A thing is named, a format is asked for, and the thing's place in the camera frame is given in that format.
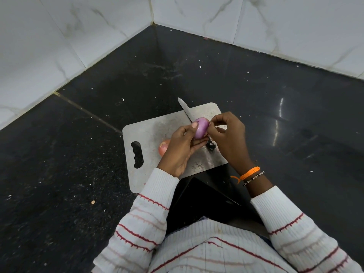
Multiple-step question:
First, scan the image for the person's right hand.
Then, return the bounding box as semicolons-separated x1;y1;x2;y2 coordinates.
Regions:
207;111;256;176

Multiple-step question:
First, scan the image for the steel cutting board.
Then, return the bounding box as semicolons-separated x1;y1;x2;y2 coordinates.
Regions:
122;102;229;194

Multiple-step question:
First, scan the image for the person's left forearm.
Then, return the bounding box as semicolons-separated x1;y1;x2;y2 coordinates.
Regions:
92;168;180;273

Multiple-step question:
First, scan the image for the beaded bracelet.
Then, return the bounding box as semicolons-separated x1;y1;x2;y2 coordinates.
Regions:
243;171;265;187

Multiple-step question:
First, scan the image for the white red striped sweater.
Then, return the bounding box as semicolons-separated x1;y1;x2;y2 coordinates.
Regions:
147;219;296;273

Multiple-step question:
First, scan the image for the purple onion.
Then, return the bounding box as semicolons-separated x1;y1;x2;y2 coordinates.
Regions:
158;139;171;157
193;117;210;140

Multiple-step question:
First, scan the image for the person's right forearm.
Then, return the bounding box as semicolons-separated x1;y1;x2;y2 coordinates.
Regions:
243;172;363;273

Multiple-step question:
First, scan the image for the black handled kitchen knife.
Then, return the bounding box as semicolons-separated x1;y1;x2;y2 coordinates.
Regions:
177;97;217;151

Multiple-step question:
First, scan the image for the orange thread wristband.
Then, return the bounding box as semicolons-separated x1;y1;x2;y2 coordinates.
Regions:
231;166;261;185

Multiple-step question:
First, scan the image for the person's left hand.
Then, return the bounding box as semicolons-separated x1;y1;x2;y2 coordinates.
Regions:
157;121;210;179

